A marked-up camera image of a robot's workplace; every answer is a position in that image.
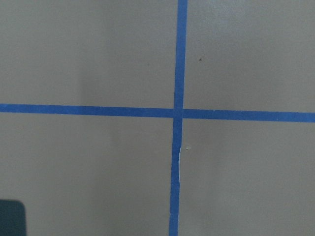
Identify black mouse pad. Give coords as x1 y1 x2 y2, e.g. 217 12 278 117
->
0 200 27 236

